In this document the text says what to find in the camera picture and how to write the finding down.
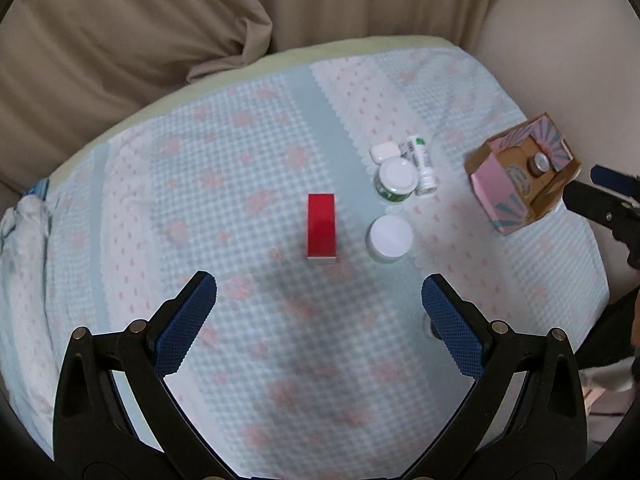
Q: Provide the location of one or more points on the small jar with metal lid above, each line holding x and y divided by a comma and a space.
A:
540, 162

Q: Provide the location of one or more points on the green jar with white lid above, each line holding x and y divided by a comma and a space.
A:
396, 176

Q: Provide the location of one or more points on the clear jar with white lid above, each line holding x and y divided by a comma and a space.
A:
389, 236

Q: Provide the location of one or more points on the white bottle with green label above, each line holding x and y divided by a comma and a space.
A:
421, 162

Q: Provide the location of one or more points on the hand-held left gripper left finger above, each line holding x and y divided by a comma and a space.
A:
186, 322

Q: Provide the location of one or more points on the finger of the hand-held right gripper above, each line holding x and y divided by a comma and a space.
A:
595, 205
612, 177

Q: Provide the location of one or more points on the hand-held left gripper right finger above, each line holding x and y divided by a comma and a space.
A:
450, 325

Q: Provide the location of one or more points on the red rectangular box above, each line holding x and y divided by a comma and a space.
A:
322, 225

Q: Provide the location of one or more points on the pink cardboard box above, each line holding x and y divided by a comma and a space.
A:
505, 187

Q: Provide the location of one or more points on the small white case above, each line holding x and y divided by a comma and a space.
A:
384, 153

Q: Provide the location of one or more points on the beige curtain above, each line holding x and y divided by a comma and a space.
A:
125, 35

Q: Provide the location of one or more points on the white cloth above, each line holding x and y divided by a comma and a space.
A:
607, 385

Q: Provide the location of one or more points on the light blue patterned blanket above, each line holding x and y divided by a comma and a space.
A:
240, 160

